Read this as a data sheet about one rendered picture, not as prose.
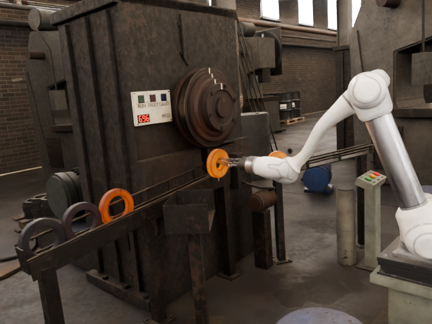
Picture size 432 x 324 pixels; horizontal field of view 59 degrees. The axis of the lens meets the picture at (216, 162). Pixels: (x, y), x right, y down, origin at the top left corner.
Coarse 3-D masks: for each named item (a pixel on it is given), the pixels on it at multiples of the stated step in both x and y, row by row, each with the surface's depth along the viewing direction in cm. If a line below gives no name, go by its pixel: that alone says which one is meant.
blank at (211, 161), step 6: (216, 150) 201; (222, 150) 205; (210, 156) 200; (216, 156) 201; (222, 156) 205; (210, 162) 199; (216, 162) 202; (210, 168) 199; (216, 168) 202; (222, 168) 206; (210, 174) 202; (216, 174) 203; (222, 174) 207
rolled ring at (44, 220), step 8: (32, 224) 153; (40, 224) 156; (48, 224) 158; (56, 224) 161; (24, 232) 151; (32, 232) 153; (56, 232) 162; (64, 232) 164; (24, 240) 151; (56, 240) 163; (64, 240) 164; (24, 248) 152; (32, 256) 154
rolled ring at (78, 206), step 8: (72, 208) 166; (80, 208) 169; (88, 208) 172; (96, 208) 175; (64, 216) 165; (72, 216) 166; (96, 216) 175; (64, 224) 164; (96, 224) 175; (72, 232) 167
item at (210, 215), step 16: (176, 192) 196; (192, 192) 196; (208, 192) 195; (176, 208) 171; (192, 208) 170; (208, 208) 196; (176, 224) 172; (192, 224) 171; (208, 224) 170; (192, 240) 186; (192, 256) 188; (192, 272) 189; (192, 320) 204; (208, 320) 198
